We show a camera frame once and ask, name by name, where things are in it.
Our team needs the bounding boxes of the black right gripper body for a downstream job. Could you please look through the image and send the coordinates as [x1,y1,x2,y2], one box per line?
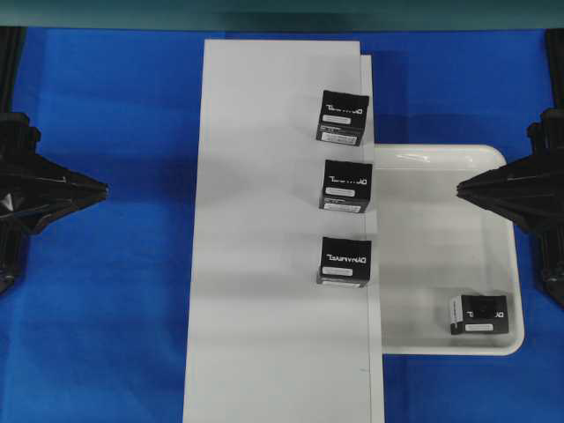
[519,108,563,234]

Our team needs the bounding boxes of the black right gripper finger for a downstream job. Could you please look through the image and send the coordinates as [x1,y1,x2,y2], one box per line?
[456,155,533,194]
[456,192,520,225]

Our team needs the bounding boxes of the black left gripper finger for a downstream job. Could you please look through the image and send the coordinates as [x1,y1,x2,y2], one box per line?
[36,155,108,192]
[39,191,108,226]

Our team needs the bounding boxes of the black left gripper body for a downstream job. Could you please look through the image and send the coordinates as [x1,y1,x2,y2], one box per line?
[1,113,47,235]

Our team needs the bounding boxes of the black box from tray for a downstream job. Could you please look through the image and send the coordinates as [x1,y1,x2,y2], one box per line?
[449,295,509,335]

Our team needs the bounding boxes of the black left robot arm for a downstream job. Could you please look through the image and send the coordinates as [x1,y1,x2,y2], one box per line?
[1,26,108,292]

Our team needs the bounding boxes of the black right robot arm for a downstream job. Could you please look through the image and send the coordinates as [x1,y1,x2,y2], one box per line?
[456,28,563,300]

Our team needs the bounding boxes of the white plastic tray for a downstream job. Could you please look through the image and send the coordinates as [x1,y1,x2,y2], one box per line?
[373,145,524,356]

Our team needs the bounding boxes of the black box middle on base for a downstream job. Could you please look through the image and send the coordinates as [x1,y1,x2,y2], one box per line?
[319,160,373,214]

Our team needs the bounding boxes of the black box on base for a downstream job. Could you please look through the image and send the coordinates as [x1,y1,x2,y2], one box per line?
[315,90,370,146]
[316,237,372,288]
[319,160,373,214]

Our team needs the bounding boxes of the black box near on base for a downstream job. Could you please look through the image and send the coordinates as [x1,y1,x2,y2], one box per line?
[316,237,372,288]

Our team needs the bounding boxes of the black box far on base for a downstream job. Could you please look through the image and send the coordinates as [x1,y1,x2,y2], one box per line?
[315,90,370,146]

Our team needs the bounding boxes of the white base board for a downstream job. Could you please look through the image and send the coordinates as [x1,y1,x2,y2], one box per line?
[183,40,384,422]

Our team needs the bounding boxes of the blue table cloth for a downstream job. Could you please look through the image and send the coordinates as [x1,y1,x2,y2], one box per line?
[1,27,553,422]

